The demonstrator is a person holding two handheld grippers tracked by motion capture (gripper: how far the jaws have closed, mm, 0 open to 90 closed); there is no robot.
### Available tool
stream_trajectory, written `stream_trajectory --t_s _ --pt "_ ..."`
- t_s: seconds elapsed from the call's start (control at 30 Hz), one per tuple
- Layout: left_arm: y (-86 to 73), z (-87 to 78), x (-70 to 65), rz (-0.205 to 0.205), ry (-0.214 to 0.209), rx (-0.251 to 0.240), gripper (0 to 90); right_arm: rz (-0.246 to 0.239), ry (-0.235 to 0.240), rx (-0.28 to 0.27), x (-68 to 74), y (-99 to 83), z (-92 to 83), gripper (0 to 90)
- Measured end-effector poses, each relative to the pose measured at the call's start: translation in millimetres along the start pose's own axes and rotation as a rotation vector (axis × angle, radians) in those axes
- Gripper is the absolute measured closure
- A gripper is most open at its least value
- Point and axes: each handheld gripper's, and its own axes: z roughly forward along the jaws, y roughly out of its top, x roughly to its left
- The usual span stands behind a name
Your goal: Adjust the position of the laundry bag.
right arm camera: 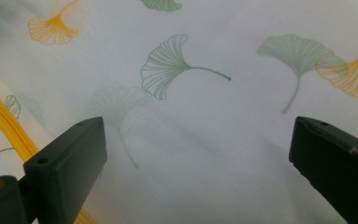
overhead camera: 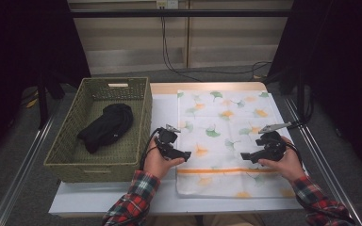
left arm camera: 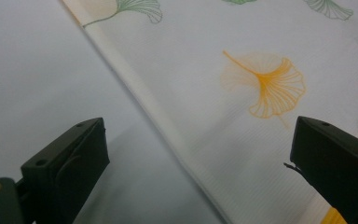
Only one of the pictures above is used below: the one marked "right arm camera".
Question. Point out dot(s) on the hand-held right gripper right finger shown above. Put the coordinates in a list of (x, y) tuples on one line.
[(338, 165)]

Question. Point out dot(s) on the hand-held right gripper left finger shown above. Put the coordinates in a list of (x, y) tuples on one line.
[(65, 161)]

